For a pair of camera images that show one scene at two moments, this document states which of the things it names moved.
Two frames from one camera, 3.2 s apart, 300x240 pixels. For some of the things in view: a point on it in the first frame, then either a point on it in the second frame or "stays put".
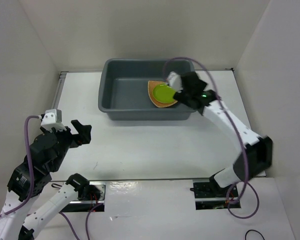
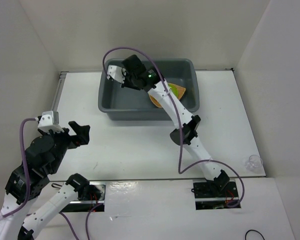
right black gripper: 180,96 → 124,84
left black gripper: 85,131 stays put
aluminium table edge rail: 62,77 stays put
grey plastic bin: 123,89 stays put
